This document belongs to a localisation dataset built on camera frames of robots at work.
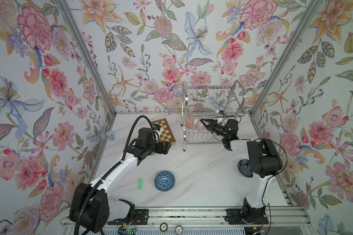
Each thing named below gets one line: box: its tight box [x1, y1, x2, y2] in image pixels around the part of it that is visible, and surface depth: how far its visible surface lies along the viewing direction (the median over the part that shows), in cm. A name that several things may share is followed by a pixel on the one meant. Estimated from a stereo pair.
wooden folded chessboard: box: [151, 117, 177, 146], surface depth 106 cm
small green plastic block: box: [138, 178, 143, 190], surface depth 86 cm
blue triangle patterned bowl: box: [153, 170, 176, 192], surface depth 86 cm
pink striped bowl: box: [193, 118, 204, 133], surface depth 93 cm
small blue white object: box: [107, 131, 116, 142], surface depth 103 cm
